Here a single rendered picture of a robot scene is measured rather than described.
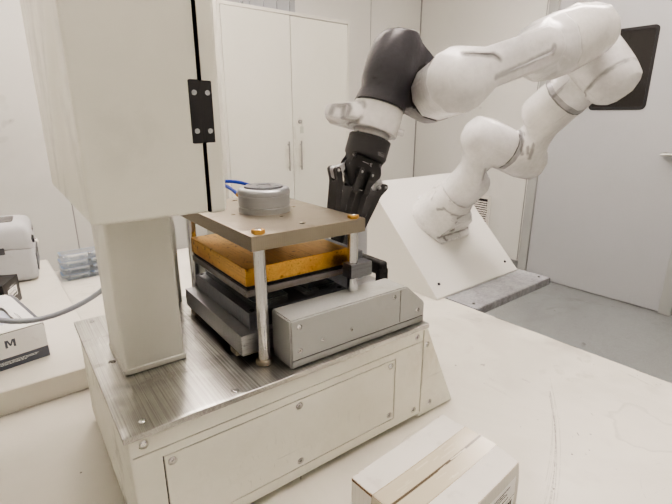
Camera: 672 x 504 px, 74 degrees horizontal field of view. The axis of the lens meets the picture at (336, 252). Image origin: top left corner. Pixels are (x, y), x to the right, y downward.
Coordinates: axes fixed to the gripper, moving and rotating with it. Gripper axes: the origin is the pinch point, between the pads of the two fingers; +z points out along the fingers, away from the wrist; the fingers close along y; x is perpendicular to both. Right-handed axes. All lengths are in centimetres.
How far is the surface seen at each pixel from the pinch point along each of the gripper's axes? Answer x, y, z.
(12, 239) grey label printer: 89, -41, 25
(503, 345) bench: -10.1, 46.2, 12.5
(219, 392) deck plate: -15.7, -24.5, 18.8
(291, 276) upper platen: -10.5, -15.4, 4.4
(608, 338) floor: 37, 247, 20
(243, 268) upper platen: -9.9, -22.7, 4.5
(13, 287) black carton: 71, -40, 34
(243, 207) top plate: -0.9, -20.4, -2.9
